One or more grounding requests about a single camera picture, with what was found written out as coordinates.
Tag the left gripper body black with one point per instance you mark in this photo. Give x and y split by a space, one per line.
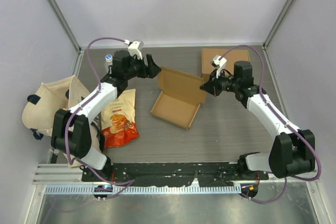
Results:
139 68

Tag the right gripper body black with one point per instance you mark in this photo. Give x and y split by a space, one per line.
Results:
224 82

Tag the small cardboard box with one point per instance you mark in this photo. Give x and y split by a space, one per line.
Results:
180 97

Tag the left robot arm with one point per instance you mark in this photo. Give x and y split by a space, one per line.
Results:
71 128

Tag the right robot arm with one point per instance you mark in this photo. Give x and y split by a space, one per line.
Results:
291 153

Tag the clear plastic water bottle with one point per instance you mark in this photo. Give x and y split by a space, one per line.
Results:
108 62

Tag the cassava chips bag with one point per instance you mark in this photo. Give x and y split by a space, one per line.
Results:
118 120

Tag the beige canvas tote bag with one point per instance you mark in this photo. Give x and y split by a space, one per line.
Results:
38 114

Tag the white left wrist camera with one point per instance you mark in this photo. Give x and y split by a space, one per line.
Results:
134 48

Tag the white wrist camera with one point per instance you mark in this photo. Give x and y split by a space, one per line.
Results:
219 63
134 48

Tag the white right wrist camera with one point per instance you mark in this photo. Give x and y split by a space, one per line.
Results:
219 63

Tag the left aluminium frame post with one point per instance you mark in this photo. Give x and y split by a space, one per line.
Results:
65 26

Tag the aluminium frame post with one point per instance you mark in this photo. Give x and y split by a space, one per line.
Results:
65 26
279 20

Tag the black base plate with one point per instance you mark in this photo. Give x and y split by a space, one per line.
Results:
208 174

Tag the right aluminium frame post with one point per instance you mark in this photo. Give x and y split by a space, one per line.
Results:
279 20

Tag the slotted cable duct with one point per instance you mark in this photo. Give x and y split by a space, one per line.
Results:
97 190

